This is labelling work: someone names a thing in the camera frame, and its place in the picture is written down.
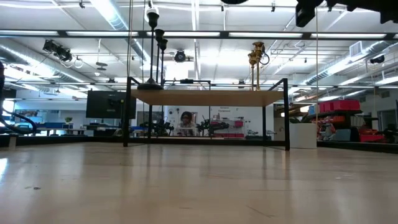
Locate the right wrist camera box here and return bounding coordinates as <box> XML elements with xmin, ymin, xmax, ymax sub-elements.
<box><xmin>294</xmin><ymin>2</ymin><xmax>315</xmax><ymax>28</ymax></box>

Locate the person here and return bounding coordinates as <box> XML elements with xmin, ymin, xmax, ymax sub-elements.
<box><xmin>175</xmin><ymin>111</ymin><xmax>200</xmax><ymax>137</ymax></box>

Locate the gold candlestick holder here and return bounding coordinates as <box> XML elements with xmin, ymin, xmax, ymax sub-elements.
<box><xmin>252</xmin><ymin>41</ymin><xmax>266</xmax><ymax>91</ymax></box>
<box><xmin>247</xmin><ymin>51</ymin><xmax>257</xmax><ymax>91</ymax></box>

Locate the white pot with plant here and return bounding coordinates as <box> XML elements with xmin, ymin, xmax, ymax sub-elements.
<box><xmin>289</xmin><ymin>116</ymin><xmax>318</xmax><ymax>149</ymax></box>

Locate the black wall monitor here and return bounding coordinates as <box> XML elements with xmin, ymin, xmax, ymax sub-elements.
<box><xmin>86</xmin><ymin>90</ymin><xmax>137</xmax><ymax>119</ymax></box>

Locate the storage rack with bins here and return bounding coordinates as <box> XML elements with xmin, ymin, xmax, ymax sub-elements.
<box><xmin>307</xmin><ymin>98</ymin><xmax>398</xmax><ymax>144</ymax></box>

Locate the black aluminium rig frame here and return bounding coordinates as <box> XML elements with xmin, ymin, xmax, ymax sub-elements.
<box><xmin>0</xmin><ymin>29</ymin><xmax>398</xmax><ymax>154</ymax></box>

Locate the wooden shelf with black frame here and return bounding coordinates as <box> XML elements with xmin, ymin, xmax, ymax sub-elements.
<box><xmin>123</xmin><ymin>77</ymin><xmax>290</xmax><ymax>151</ymax></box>

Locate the black candlestick holder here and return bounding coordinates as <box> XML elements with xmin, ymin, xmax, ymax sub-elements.
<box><xmin>154</xmin><ymin>29</ymin><xmax>165</xmax><ymax>85</ymax></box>
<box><xmin>137</xmin><ymin>7</ymin><xmax>164</xmax><ymax>91</ymax></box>
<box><xmin>158</xmin><ymin>38</ymin><xmax>169</xmax><ymax>88</ymax></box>

